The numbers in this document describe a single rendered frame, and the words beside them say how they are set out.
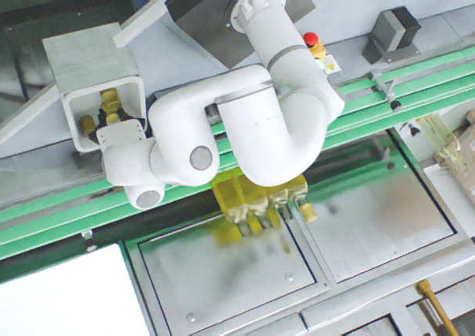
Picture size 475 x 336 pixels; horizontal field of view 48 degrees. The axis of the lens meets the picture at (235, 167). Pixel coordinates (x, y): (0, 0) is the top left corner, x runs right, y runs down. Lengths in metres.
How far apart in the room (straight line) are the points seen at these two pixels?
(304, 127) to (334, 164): 0.91
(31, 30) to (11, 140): 0.67
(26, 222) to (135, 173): 0.47
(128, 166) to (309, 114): 0.33
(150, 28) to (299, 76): 0.36
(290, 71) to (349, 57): 0.50
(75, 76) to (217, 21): 0.32
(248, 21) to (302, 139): 0.43
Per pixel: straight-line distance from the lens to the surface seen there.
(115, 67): 1.19
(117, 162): 0.96
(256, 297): 1.43
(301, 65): 1.04
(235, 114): 0.73
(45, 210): 1.36
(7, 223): 1.37
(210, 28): 1.18
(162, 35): 1.23
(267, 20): 1.11
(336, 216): 1.61
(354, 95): 1.48
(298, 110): 0.81
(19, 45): 1.94
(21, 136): 1.38
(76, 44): 1.24
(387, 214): 1.66
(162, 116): 0.78
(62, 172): 1.37
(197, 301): 1.42
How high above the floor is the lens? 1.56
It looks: 25 degrees down
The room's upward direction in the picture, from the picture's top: 154 degrees clockwise
